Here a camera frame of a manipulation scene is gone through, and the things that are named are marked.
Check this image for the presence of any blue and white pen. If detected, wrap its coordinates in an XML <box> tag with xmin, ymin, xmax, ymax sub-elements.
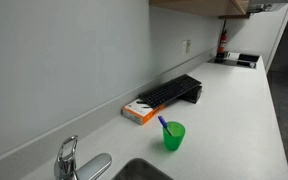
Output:
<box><xmin>157</xmin><ymin>115</ymin><xmax>174</xmax><ymax>137</ymax></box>

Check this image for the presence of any green plastic cup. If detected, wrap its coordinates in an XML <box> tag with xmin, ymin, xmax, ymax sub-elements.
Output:
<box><xmin>162</xmin><ymin>121</ymin><xmax>187</xmax><ymax>152</ymax></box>

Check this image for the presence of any orange and white cardboard box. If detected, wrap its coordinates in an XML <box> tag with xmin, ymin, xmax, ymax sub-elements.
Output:
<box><xmin>121</xmin><ymin>97</ymin><xmax>167</xmax><ymax>126</ymax></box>

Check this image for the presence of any black computer keyboard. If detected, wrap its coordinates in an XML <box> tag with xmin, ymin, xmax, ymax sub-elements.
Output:
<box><xmin>138</xmin><ymin>73</ymin><xmax>203</xmax><ymax>109</ymax></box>

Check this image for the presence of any stainless steel sink basin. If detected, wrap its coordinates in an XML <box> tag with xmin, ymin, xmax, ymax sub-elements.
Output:
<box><xmin>111</xmin><ymin>157</ymin><xmax>174</xmax><ymax>180</ymax></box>

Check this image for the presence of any red fire extinguisher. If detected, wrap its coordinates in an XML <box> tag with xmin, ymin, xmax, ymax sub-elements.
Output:
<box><xmin>216</xmin><ymin>19</ymin><xmax>228</xmax><ymax>60</ymax></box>

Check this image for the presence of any chrome sink faucet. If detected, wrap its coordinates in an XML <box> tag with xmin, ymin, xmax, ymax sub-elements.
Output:
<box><xmin>53</xmin><ymin>135</ymin><xmax>113</xmax><ymax>180</ymax></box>

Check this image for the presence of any white item on cooktop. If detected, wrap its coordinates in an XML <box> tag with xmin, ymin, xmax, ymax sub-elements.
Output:
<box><xmin>226</xmin><ymin>51</ymin><xmax>242</xmax><ymax>61</ymax></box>

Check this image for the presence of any white wall outlet plate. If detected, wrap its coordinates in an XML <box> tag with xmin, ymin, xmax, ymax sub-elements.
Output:
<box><xmin>181</xmin><ymin>40</ymin><xmax>188</xmax><ymax>56</ymax></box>

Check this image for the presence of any wooden wall cabinet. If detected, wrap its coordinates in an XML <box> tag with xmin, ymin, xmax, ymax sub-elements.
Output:
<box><xmin>148</xmin><ymin>0</ymin><xmax>252</xmax><ymax>20</ymax></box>

